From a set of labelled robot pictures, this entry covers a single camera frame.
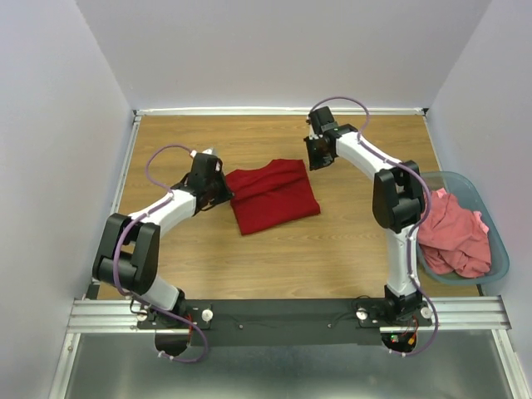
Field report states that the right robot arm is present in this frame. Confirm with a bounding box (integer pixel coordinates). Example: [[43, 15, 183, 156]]
[[304, 106, 431, 326]]

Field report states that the dark red t-shirt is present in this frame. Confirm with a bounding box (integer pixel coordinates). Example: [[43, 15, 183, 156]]
[[226, 159, 321, 235]]

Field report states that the pink t-shirt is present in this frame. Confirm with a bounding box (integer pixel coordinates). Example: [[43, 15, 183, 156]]
[[417, 188, 491, 278]]

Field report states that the translucent blue laundry basket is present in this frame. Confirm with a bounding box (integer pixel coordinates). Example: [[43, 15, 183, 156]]
[[417, 171, 509, 285]]

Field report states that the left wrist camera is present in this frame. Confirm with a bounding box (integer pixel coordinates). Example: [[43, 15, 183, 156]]
[[198, 147, 218, 157]]

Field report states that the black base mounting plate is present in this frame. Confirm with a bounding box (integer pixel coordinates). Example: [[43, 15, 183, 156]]
[[137, 297, 432, 347]]

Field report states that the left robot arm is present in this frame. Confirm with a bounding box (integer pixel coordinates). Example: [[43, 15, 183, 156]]
[[92, 149, 233, 328]]

